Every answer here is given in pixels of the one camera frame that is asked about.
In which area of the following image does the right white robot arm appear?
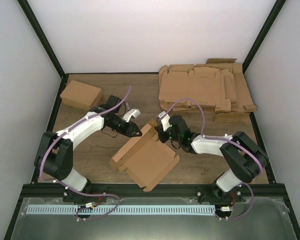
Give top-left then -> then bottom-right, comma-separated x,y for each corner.
155,111 -> 270,202

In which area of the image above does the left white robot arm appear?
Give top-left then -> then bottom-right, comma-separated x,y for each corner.
34,95 -> 142,202

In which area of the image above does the folded brown cardboard box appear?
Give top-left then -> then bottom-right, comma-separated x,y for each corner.
60,80 -> 103,111

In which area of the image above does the stack of flat cardboard blanks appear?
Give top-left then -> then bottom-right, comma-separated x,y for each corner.
158,58 -> 257,122

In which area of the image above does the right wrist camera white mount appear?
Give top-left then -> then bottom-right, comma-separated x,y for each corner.
158,111 -> 171,132

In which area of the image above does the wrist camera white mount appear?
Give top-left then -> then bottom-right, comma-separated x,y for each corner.
122,108 -> 141,123
158,111 -> 171,132

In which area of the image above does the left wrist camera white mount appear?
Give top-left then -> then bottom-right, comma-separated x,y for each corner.
122,108 -> 141,123

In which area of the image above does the black aluminium frame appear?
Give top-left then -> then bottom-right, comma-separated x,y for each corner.
3,0 -> 300,240

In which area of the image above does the light blue slotted cable duct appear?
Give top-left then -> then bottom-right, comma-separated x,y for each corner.
26,204 -> 216,216

